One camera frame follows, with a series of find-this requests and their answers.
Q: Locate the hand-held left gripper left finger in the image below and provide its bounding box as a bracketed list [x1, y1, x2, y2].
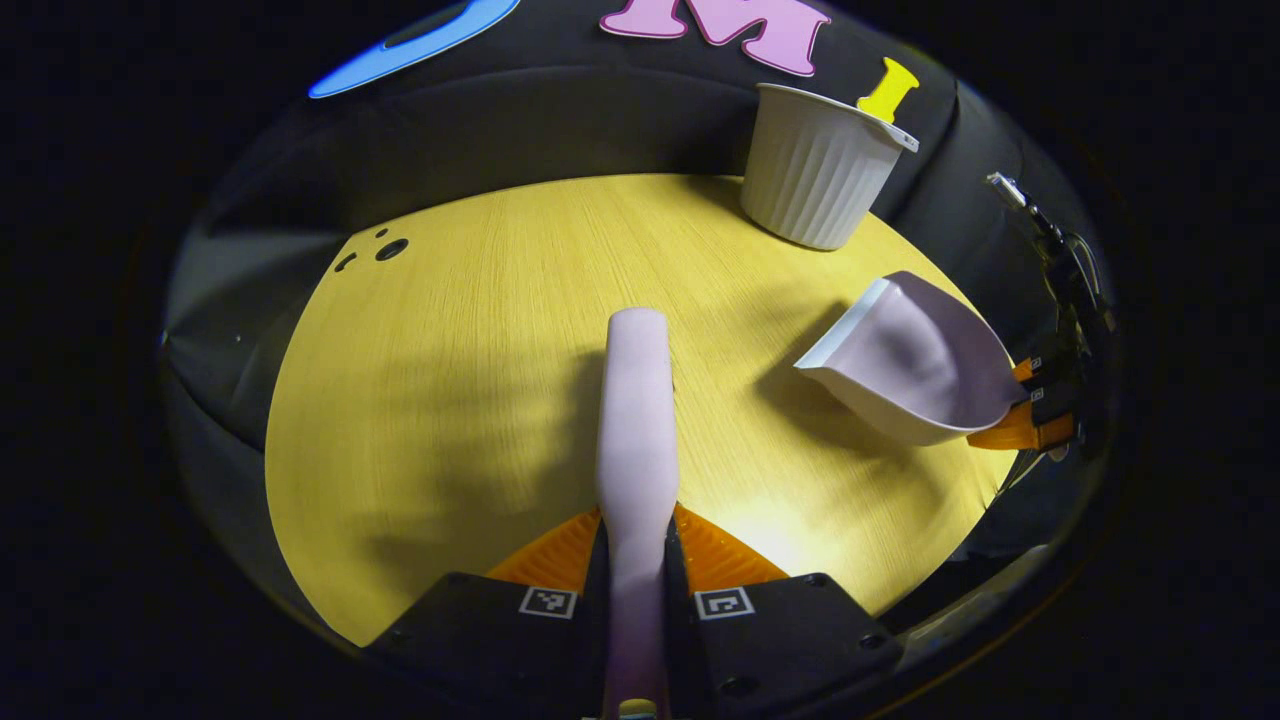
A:
[362, 505, 613, 720]

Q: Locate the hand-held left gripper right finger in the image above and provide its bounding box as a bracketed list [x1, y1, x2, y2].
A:
[662, 502, 906, 720]

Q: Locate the pink dustpan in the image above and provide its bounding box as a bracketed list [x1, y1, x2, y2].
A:
[795, 271, 1028, 447]

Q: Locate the small pink broom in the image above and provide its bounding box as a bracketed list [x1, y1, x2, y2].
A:
[596, 307, 681, 720]

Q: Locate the white ribbed garbage bin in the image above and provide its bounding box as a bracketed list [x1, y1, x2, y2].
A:
[740, 83, 920, 251]

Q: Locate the black backdrop cloth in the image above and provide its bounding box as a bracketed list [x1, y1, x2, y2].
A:
[160, 0, 1121, 641]

